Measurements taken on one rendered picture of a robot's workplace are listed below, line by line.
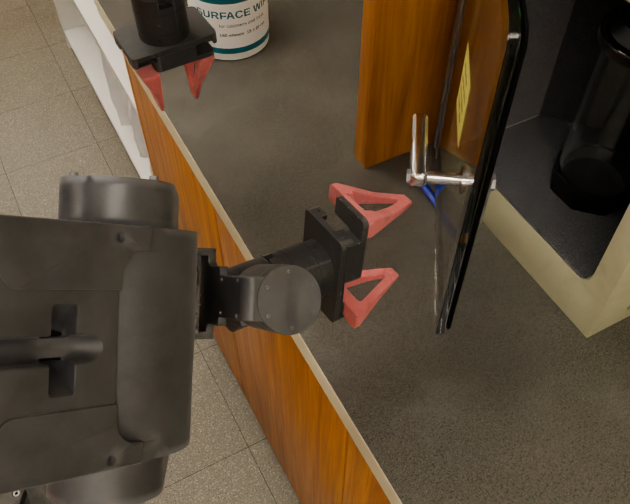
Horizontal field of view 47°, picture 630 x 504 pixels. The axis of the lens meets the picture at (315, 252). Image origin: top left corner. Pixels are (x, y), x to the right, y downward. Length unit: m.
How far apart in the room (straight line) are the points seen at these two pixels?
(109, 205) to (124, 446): 0.08
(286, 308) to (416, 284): 0.37
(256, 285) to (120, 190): 0.33
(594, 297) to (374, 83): 0.37
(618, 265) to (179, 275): 0.63
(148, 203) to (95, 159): 2.26
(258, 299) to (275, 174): 0.49
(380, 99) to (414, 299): 0.27
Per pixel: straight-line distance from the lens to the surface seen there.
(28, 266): 0.21
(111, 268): 0.23
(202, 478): 1.82
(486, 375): 0.87
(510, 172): 0.97
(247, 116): 1.13
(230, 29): 1.21
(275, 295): 0.57
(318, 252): 0.67
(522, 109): 1.02
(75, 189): 0.25
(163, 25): 0.83
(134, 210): 0.25
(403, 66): 0.96
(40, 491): 1.63
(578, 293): 0.90
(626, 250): 0.81
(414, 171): 0.67
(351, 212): 0.66
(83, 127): 2.64
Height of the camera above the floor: 1.68
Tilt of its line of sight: 52 degrees down
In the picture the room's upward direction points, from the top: straight up
